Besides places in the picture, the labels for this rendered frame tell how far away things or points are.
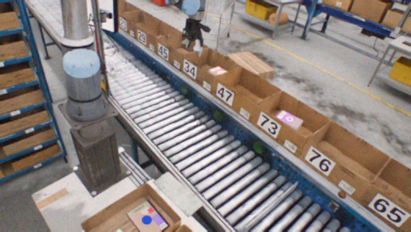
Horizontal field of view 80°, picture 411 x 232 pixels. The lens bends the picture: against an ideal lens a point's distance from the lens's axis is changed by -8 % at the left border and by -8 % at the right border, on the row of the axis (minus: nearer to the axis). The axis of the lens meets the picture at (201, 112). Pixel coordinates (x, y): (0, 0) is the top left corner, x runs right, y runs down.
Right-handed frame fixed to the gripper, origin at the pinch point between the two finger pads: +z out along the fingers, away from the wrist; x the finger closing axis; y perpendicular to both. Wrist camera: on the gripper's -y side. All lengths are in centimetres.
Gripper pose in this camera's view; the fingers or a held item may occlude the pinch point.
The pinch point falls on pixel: (194, 51)
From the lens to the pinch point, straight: 156.8
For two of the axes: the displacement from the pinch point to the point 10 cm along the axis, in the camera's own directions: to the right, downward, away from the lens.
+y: -7.3, 3.2, -6.0
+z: -1.4, 8.0, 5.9
